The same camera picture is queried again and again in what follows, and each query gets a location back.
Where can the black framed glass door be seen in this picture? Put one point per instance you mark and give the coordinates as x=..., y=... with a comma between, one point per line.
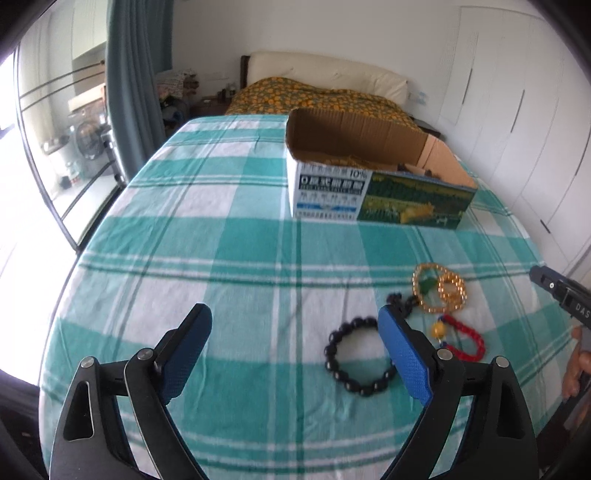
x=37, y=152

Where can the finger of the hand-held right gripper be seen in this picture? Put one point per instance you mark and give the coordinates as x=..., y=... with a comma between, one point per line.
x=545, y=278

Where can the green checked tablecloth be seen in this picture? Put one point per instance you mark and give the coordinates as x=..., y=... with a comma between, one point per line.
x=231, y=258

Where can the printed cardboard box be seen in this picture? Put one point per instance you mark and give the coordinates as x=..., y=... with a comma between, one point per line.
x=332, y=198

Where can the cream padded headboard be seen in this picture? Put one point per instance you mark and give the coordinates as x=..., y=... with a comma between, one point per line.
x=332, y=74

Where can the white wardrobe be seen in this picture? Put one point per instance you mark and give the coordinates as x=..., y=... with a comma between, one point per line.
x=521, y=115

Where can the person's right hand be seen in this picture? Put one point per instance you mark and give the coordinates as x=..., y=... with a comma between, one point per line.
x=577, y=369

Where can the dark wooden nightstand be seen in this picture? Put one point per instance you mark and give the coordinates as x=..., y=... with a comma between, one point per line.
x=429, y=128
x=207, y=107

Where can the orange floral bedspread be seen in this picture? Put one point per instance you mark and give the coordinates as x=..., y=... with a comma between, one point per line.
x=286, y=97

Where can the pile of clothes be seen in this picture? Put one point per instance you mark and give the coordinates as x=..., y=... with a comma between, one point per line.
x=175, y=83

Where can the blue curtain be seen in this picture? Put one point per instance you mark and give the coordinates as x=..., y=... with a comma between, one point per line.
x=134, y=78

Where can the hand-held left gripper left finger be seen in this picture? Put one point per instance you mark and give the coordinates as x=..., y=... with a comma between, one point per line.
x=184, y=357

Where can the washing machine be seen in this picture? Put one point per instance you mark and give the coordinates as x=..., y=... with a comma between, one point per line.
x=87, y=143

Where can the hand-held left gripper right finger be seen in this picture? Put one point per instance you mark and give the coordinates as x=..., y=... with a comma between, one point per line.
x=406, y=357

